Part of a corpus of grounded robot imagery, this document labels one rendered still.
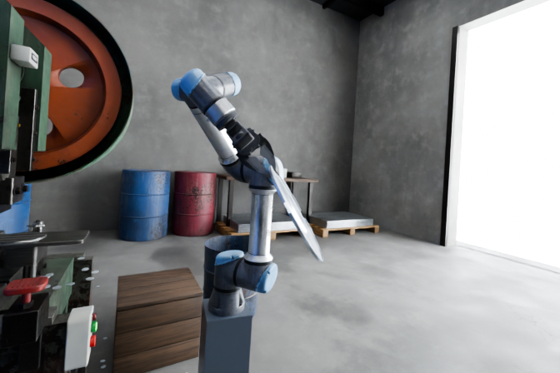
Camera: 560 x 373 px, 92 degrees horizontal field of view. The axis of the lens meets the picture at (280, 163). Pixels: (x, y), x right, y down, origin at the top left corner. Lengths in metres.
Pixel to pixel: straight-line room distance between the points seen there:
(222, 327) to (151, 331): 0.54
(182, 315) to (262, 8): 4.90
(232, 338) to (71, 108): 1.20
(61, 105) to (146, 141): 2.97
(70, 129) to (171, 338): 1.13
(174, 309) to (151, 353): 0.22
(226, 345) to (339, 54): 5.67
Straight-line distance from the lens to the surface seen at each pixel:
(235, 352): 1.32
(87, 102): 1.53
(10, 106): 1.03
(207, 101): 0.75
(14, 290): 0.86
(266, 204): 1.07
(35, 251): 1.17
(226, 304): 1.24
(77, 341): 1.00
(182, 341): 1.77
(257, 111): 4.91
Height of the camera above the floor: 1.06
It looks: level
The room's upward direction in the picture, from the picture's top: 4 degrees clockwise
